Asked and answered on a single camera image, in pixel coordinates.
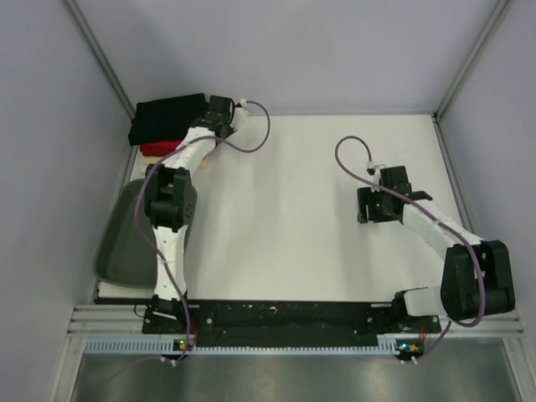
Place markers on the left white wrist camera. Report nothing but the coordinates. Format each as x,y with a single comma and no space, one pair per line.
241,114

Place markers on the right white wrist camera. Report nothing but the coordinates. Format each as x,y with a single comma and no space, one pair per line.
373,168

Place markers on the aluminium frame post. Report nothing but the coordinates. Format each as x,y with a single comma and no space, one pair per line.
484,38
82,24

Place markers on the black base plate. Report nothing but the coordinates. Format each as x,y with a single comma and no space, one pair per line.
283,323

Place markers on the grey plastic bin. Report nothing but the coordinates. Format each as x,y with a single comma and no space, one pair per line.
124,258

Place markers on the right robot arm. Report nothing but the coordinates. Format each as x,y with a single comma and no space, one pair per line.
476,279

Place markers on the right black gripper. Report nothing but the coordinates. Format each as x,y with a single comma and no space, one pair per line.
366,196

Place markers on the black t shirt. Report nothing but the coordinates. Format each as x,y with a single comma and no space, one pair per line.
165,119

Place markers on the blue slotted cable duct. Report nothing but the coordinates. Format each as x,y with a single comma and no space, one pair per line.
175,346

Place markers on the folded beige t shirt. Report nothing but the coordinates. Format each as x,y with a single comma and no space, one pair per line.
178,161

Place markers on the right aluminium frame post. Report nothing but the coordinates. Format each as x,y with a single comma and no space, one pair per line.
484,38

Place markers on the folded red t shirt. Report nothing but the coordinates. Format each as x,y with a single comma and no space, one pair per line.
159,149

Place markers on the left aluminium frame post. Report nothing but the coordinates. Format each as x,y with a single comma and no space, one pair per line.
82,24

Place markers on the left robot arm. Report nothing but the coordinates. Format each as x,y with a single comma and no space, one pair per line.
170,197

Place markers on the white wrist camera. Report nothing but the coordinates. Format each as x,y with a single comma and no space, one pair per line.
373,168
241,114

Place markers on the aluminium front rail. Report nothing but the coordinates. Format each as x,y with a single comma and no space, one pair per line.
106,321

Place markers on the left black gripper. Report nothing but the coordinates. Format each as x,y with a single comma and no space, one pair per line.
229,128

